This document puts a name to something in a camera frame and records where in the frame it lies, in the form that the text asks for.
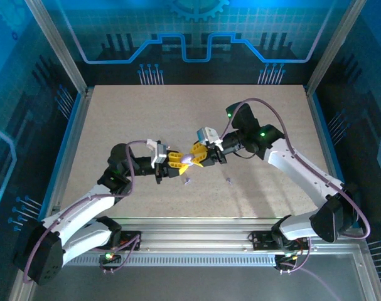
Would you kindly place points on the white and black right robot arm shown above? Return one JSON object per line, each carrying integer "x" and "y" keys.
{"x": 303, "y": 175}

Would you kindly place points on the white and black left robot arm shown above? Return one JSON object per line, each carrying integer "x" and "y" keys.
{"x": 83, "y": 203}

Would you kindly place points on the left controller board with LED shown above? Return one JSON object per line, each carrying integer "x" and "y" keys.
{"x": 110, "y": 257}

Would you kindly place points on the aluminium table side rail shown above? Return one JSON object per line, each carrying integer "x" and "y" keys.
{"x": 71, "y": 150}
{"x": 328, "y": 150}

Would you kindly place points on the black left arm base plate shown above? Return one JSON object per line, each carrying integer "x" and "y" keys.
{"x": 132, "y": 239}

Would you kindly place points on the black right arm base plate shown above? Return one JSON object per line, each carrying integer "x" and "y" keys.
{"x": 260, "y": 239}

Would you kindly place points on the aluminium frame post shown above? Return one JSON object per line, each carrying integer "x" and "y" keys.
{"x": 58, "y": 47}
{"x": 334, "y": 47}

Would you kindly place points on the grey sheet metal base plate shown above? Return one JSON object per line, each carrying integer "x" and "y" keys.
{"x": 193, "y": 285}

